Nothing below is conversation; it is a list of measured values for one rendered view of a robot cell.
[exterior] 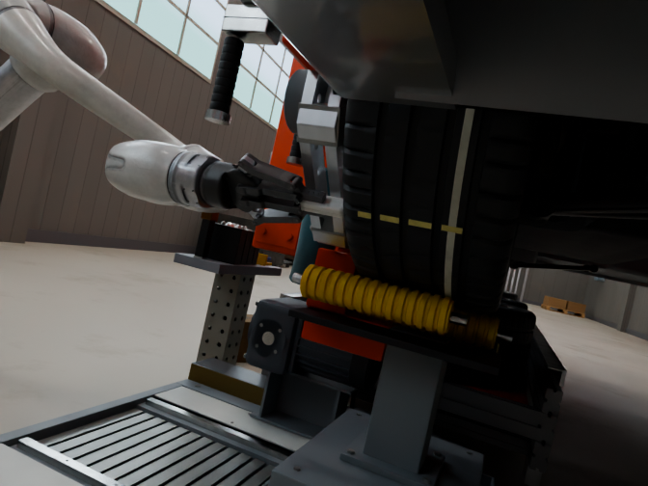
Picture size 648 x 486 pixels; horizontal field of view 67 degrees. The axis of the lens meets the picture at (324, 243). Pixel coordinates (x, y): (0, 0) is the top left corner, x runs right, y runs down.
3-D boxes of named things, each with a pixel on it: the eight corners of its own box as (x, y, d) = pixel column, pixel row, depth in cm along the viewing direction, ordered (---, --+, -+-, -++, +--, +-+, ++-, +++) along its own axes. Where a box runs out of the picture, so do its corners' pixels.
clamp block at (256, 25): (265, 33, 82) (272, 2, 82) (220, 30, 85) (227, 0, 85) (279, 46, 86) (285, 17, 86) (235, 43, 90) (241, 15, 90)
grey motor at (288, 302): (379, 482, 110) (413, 330, 110) (223, 420, 125) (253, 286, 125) (396, 455, 127) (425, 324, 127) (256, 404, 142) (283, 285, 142)
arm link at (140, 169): (171, 139, 78) (217, 156, 90) (98, 127, 84) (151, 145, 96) (158, 205, 78) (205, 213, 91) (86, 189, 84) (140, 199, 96)
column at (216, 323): (214, 393, 166) (241, 272, 166) (190, 385, 169) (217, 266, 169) (230, 388, 175) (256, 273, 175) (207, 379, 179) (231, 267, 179)
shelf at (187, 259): (218, 274, 146) (220, 263, 146) (173, 261, 152) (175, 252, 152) (281, 276, 186) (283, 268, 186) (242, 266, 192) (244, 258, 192)
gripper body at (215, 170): (206, 217, 81) (255, 228, 78) (193, 174, 76) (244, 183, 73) (230, 191, 86) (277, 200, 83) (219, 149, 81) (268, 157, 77)
